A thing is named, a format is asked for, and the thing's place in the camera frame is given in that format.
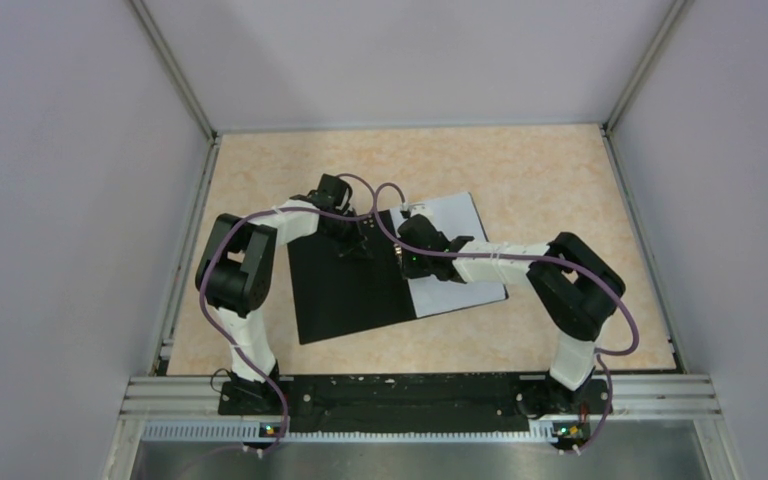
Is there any purple cable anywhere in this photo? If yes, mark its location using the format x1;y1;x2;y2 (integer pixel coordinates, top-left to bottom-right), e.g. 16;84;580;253
370;182;642;457
197;173;406;458

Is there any aluminium frame rail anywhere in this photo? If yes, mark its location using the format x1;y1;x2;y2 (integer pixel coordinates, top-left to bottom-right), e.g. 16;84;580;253
120;373;722;444

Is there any black file folder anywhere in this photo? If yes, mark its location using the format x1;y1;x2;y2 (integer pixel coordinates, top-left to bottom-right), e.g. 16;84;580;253
287;225;411;345

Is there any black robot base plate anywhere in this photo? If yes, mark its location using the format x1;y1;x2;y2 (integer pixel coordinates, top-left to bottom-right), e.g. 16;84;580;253
218;372;609;434

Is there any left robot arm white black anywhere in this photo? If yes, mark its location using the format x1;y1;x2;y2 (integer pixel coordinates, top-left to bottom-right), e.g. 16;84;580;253
195;173;372;414

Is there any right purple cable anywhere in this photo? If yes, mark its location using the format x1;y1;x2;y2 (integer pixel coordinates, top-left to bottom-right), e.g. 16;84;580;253
370;182;642;457

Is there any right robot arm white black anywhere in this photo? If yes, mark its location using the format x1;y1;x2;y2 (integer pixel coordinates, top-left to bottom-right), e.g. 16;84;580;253
397;214;626;412

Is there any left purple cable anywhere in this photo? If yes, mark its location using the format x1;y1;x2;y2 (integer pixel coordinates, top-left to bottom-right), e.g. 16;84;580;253
197;173;406;458

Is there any white paper stack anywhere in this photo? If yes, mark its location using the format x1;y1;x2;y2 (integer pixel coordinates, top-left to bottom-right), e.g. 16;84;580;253
406;191;508;321

